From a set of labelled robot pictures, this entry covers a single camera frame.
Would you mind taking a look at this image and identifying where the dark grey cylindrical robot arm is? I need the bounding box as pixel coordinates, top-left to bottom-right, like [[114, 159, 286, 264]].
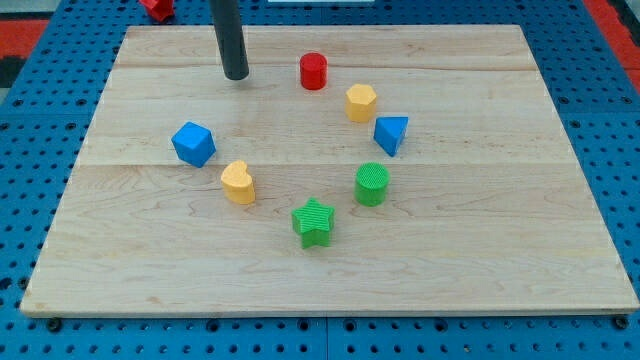
[[209, 0, 249, 81]]

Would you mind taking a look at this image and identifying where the blue cube block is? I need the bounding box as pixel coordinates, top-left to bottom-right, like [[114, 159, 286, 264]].
[[171, 122, 216, 168]]

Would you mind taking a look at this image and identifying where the green star block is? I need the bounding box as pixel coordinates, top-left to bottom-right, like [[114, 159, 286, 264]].
[[291, 197, 335, 249]]

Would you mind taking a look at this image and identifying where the green cylinder block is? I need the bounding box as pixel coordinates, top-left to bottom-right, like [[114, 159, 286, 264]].
[[354, 162, 390, 207]]

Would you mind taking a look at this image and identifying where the yellow heart block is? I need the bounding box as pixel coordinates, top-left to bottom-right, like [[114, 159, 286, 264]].
[[221, 160, 256, 205]]

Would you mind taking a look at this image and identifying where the blue triangle block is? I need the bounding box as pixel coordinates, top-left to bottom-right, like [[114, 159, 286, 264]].
[[373, 116, 409, 157]]

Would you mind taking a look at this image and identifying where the yellow hexagon block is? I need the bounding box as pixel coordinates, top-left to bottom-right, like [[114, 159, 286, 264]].
[[345, 83, 377, 123]]

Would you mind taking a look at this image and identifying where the red cylinder block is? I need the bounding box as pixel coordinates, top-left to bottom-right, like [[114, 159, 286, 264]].
[[299, 52, 328, 90]]

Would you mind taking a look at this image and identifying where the light wooden board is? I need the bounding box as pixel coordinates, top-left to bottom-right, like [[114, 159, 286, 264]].
[[21, 25, 639, 318]]

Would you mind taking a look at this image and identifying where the red star block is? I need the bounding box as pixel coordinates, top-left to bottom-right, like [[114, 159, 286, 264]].
[[139, 0, 174, 22]]

